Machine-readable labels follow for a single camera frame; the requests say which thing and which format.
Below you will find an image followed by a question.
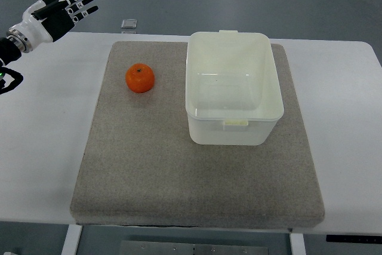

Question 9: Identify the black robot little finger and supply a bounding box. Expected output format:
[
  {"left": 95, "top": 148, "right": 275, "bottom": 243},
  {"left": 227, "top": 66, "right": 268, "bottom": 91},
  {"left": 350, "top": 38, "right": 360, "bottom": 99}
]
[{"left": 72, "top": 6, "right": 98, "bottom": 23}]

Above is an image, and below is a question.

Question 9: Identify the white right table leg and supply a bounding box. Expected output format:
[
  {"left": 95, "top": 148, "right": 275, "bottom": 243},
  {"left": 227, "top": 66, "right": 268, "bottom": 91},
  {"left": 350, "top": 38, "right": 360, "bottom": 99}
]
[{"left": 289, "top": 233, "right": 307, "bottom": 255}]

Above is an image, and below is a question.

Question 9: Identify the white left table leg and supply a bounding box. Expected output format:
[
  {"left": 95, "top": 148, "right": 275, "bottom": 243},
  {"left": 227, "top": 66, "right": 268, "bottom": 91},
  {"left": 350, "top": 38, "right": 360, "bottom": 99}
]
[{"left": 61, "top": 225, "right": 82, "bottom": 255}]

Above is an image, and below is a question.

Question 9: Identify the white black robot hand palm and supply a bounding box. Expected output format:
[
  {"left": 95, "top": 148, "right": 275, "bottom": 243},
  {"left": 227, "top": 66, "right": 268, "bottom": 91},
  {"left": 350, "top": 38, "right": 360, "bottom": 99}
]
[{"left": 7, "top": 0, "right": 75, "bottom": 53}]

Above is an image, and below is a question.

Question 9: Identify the orange fruit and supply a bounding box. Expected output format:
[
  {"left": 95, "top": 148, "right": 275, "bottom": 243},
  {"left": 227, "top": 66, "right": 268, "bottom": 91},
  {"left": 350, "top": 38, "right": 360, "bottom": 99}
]
[{"left": 125, "top": 63, "right": 155, "bottom": 93}]

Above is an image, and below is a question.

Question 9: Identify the white table leg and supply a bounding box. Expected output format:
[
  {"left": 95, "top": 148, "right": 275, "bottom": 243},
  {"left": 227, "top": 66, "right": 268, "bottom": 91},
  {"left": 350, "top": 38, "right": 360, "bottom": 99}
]
[
  {"left": 61, "top": 225, "right": 82, "bottom": 255},
  {"left": 289, "top": 233, "right": 307, "bottom": 255}
]

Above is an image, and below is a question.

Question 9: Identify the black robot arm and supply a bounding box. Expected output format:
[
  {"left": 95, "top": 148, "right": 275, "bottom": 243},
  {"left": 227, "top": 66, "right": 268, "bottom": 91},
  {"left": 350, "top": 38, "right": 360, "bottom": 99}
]
[{"left": 1, "top": 0, "right": 98, "bottom": 94}]

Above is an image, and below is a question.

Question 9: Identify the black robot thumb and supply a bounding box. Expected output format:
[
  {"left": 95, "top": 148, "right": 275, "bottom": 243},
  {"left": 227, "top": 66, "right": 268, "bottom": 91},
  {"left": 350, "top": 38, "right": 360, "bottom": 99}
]
[{"left": 31, "top": 1, "right": 68, "bottom": 19}]

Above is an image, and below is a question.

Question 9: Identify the small clear floor plate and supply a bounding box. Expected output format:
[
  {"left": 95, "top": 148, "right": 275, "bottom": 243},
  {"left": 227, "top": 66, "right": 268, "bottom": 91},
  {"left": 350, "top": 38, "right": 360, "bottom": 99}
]
[{"left": 121, "top": 19, "right": 137, "bottom": 29}]

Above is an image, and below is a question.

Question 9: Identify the white plastic box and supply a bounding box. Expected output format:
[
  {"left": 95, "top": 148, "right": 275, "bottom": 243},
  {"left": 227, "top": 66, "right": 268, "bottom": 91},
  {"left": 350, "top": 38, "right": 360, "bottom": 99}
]
[{"left": 185, "top": 30, "right": 284, "bottom": 146}]

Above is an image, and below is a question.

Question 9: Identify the grey fabric mat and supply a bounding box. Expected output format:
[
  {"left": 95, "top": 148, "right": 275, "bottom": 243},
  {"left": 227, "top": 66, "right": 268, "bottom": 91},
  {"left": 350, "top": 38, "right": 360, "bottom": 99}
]
[{"left": 70, "top": 41, "right": 325, "bottom": 229}]

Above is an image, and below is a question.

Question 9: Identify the black table control panel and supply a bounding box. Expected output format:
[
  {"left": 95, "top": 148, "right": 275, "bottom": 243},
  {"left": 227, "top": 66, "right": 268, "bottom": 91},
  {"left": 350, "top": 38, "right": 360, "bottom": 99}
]
[{"left": 326, "top": 235, "right": 382, "bottom": 244}]

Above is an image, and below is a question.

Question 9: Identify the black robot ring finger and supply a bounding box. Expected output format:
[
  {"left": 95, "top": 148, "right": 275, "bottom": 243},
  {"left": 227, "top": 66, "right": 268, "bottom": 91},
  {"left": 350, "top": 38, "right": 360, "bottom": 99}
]
[{"left": 67, "top": 0, "right": 93, "bottom": 13}]

